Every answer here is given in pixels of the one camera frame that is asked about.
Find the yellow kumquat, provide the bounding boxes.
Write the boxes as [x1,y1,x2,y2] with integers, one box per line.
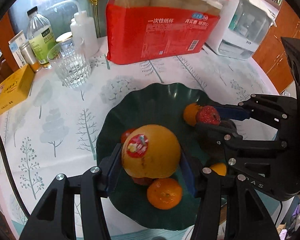
[210,163,227,176]

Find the large yellow grapefruit with sticker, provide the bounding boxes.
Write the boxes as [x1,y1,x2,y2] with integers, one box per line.
[121,124,181,179]

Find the mandarin orange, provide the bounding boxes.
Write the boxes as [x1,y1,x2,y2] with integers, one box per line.
[147,178,183,210]

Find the dark brown avocado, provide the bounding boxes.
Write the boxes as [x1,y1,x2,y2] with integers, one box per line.
[219,120,237,131]

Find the small orange on plate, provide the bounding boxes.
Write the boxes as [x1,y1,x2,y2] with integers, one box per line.
[183,103,202,126]

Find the wooden cabinets right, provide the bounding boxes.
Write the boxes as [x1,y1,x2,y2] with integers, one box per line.
[253,1,300,93]

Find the tree pattern tablecloth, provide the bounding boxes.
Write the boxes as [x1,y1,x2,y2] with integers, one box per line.
[0,36,291,240]

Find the red lychee on plate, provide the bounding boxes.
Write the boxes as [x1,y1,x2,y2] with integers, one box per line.
[132,177,154,186]

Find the white countertop sterilizer appliance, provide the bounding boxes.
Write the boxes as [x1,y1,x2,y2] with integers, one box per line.
[206,0,276,60]

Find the cherry tomato on plate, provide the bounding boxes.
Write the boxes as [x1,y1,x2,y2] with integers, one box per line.
[120,128,135,144]

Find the yellow tin box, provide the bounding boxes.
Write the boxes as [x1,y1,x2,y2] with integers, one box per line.
[0,64,35,115]

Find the red paper cup package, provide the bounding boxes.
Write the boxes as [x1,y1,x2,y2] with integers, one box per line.
[106,0,229,64]

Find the clear drinking glass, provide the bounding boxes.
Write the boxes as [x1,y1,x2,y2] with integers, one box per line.
[47,37,91,88]

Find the small silver can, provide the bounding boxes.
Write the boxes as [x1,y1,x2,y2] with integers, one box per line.
[19,41,41,72]

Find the white squeeze bottle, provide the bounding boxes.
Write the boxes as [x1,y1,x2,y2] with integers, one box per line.
[37,0,100,58]

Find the white blue carton box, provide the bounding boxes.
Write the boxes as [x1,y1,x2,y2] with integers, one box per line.
[8,30,26,68]

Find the jar with gold lid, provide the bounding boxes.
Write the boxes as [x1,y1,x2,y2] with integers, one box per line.
[56,31,72,43]

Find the clear bottle green label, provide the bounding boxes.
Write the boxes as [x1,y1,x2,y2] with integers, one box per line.
[26,7,56,69]

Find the glass door gold ornament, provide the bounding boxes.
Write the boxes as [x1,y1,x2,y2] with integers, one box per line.
[8,0,109,37]

